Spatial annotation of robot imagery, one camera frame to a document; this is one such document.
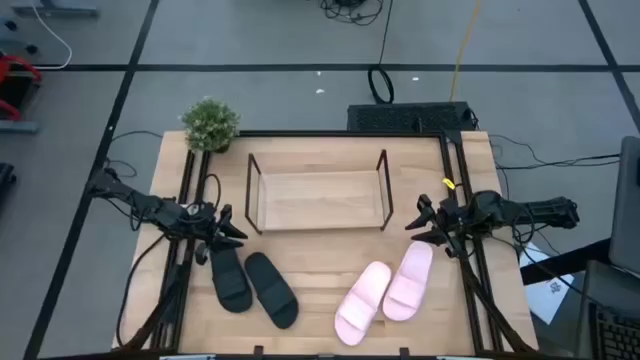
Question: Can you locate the grey desk foot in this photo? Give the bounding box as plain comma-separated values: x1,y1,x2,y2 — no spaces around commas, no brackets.
9,0,100,18

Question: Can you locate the white paper sheet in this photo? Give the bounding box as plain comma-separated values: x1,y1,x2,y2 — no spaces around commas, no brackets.
519,242,576,325

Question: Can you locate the grey laptop with keyboard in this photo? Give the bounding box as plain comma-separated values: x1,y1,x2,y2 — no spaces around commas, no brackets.
574,259,640,360

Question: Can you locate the black rubber slide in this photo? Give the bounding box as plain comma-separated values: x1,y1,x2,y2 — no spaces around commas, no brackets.
208,247,254,315
243,251,300,330

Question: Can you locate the yellow hanging cable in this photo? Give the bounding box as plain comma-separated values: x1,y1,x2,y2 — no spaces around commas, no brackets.
448,0,482,103

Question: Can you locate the white floor cable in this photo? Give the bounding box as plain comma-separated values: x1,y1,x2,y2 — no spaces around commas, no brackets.
29,0,74,70

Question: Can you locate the black desk beam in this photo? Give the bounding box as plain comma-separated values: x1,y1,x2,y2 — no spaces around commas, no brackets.
519,238,612,286

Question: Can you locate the grey monitor back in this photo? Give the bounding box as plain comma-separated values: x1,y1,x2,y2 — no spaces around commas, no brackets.
608,135,640,279

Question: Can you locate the black hanging cable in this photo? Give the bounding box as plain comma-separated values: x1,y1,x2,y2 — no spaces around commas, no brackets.
367,0,396,105

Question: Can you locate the red and black cart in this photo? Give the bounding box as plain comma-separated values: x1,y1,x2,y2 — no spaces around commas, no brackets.
0,49,44,121

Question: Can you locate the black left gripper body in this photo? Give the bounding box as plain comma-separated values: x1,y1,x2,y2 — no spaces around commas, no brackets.
192,200,232,251

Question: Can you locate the pink rubber slide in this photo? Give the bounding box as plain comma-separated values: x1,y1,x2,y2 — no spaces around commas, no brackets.
382,240,434,322
333,260,393,347

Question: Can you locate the black floor cable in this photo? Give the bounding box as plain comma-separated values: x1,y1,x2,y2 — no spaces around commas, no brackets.
487,133,621,171
101,129,164,179

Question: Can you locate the black metal table frame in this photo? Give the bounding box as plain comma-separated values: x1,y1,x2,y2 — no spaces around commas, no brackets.
117,129,539,356

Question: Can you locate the small green potted plant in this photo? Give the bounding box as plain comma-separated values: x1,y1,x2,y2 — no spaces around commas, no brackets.
179,97,242,154

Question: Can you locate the black cable tangle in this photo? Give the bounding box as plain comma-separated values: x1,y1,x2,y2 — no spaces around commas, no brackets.
319,0,385,26

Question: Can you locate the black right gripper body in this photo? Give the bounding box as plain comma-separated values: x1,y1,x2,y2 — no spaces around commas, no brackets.
433,195,474,247

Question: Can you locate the black computer case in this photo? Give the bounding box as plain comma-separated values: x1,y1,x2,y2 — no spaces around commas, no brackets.
346,101,476,134

